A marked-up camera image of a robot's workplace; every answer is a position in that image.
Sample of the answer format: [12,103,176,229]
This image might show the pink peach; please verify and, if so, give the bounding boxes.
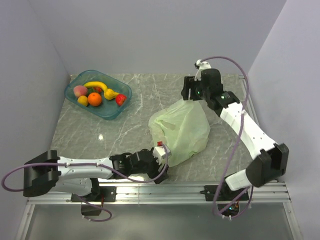
[73,85,88,98]

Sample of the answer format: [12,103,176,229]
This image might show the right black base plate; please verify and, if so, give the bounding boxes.
[199,184,249,202]

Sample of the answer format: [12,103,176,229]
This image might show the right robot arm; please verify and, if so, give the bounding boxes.
[181,68,289,200]

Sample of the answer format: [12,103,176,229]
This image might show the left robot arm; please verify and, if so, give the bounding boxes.
[23,145,171,202]

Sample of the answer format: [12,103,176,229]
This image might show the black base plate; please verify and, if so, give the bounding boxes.
[199,184,249,202]
[82,186,117,203]

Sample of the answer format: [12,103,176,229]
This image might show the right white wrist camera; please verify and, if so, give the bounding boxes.
[194,59,212,81]

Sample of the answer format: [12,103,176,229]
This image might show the orange fruit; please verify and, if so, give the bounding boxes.
[87,92,102,107]

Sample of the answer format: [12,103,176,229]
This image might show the aluminium mounting rail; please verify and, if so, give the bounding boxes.
[26,181,292,205]

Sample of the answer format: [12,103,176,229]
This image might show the yellow banana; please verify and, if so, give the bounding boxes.
[83,81,108,93]

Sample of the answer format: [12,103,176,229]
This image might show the black box under rail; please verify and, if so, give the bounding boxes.
[81,203,103,217]

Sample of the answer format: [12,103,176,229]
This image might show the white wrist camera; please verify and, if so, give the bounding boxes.
[152,141,171,161]
[194,59,212,81]

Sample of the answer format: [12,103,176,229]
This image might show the light green plastic bag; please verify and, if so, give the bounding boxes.
[148,99,211,167]

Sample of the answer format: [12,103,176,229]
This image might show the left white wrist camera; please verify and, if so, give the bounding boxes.
[152,141,171,161]

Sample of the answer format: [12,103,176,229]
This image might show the right side aluminium rail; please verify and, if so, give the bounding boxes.
[238,75,260,126]

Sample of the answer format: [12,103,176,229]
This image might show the small red strawberry behind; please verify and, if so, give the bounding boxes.
[90,87,102,94]

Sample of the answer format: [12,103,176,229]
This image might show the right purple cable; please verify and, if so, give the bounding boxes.
[199,56,255,219]

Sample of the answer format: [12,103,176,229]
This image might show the small yellow lemon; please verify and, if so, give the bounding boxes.
[77,95,89,107]

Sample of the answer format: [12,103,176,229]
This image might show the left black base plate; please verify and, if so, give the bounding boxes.
[82,186,117,203]

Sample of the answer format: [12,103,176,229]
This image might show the yellow pear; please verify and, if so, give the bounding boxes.
[103,88,119,101]

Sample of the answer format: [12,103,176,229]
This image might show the blue transparent plastic tray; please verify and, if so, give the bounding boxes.
[64,70,132,120]

